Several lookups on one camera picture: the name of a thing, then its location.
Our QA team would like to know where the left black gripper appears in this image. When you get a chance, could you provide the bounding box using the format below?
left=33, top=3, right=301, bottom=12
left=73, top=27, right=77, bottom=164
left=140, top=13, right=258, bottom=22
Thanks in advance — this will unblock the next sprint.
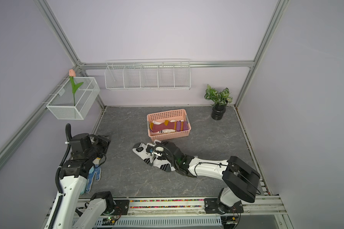
left=88, top=135, right=113, bottom=161

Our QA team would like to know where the magenta striped sock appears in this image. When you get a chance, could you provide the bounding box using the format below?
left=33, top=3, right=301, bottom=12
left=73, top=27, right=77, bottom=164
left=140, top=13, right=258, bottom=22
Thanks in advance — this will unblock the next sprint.
left=149, top=120, right=190, bottom=133

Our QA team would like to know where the white sport sock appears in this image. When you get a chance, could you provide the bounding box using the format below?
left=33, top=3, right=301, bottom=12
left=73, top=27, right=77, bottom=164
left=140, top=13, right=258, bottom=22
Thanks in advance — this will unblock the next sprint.
left=132, top=140, right=175, bottom=172

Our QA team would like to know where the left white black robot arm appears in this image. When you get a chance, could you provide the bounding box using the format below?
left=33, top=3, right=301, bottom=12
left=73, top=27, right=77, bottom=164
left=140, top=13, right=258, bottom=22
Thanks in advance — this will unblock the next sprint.
left=45, top=124, right=116, bottom=229

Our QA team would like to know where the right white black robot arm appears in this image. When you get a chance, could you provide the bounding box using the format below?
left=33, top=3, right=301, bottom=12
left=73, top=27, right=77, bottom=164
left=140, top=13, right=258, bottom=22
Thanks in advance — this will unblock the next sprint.
left=146, top=141, right=261, bottom=207

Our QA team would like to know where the blue dotted work glove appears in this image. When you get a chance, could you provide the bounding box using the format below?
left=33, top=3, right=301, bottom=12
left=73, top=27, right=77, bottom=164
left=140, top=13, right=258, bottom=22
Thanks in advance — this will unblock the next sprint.
left=85, top=165, right=101, bottom=193

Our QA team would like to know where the pink perforated plastic basket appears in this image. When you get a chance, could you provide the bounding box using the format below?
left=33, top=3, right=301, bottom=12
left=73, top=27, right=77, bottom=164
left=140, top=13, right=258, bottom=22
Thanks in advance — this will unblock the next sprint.
left=147, top=109, right=192, bottom=141

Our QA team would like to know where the potted green plant black pot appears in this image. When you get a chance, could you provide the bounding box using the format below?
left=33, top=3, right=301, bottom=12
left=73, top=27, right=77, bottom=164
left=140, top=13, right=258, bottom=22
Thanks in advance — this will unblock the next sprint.
left=204, top=85, right=233, bottom=121

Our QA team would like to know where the artificial pink tulip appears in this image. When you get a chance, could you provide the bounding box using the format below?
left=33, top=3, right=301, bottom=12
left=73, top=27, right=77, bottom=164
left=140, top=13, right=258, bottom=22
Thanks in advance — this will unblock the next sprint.
left=68, top=69, right=84, bottom=106

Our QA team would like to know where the white mesh wall basket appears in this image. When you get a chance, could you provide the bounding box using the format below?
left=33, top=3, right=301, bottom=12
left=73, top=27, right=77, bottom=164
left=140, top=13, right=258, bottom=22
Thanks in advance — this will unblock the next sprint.
left=46, top=77, right=100, bottom=120

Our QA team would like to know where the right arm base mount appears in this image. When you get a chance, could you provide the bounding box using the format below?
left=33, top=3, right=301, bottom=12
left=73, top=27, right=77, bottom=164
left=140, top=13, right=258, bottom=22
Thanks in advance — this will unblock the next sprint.
left=204, top=189, right=244, bottom=215

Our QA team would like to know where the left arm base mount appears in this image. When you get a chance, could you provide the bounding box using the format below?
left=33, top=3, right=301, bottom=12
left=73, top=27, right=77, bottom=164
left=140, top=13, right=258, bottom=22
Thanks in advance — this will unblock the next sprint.
left=90, top=191, right=130, bottom=216

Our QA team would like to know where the white wire wall shelf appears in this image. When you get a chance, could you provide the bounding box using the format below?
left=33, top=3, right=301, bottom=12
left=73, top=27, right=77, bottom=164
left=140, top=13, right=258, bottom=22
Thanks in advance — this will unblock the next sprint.
left=105, top=59, right=191, bottom=90

